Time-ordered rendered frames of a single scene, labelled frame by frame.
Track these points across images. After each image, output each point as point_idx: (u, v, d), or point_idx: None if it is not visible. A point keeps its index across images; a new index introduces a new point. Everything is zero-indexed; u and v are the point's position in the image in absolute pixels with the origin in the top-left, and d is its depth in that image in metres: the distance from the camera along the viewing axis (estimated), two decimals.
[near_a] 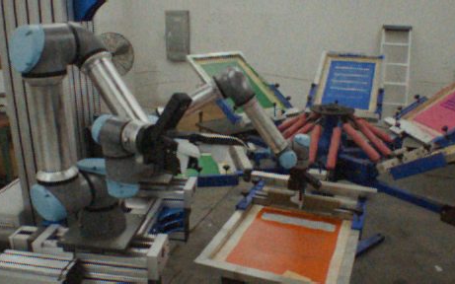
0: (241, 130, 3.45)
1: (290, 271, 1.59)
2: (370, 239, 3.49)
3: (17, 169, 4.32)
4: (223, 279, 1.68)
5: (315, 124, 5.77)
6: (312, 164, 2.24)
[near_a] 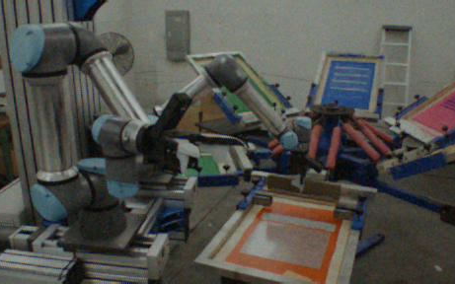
0: (241, 130, 3.46)
1: (290, 271, 1.59)
2: (370, 239, 3.49)
3: (17, 169, 4.32)
4: (223, 279, 1.68)
5: (315, 124, 5.77)
6: None
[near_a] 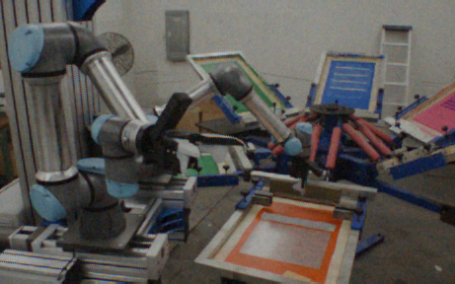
0: (241, 130, 3.45)
1: (290, 271, 1.59)
2: (370, 239, 3.49)
3: (17, 169, 4.32)
4: (223, 279, 1.68)
5: (315, 124, 5.76)
6: None
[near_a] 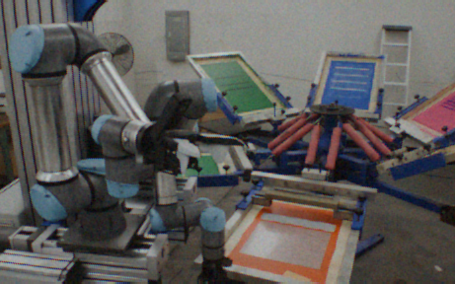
0: (241, 130, 3.45)
1: (290, 271, 1.59)
2: (370, 239, 3.49)
3: (17, 169, 4.32)
4: None
5: (315, 124, 5.77)
6: (312, 164, 2.24)
